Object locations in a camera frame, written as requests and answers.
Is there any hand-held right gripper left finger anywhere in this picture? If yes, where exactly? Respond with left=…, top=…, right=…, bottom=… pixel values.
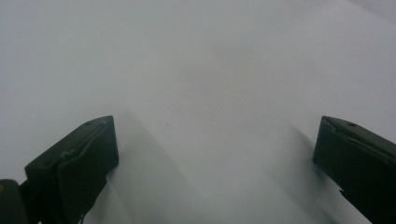
left=24, top=115, right=120, bottom=224

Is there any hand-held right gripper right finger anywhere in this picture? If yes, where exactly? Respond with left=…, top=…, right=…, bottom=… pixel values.
left=312, top=115, right=396, bottom=224

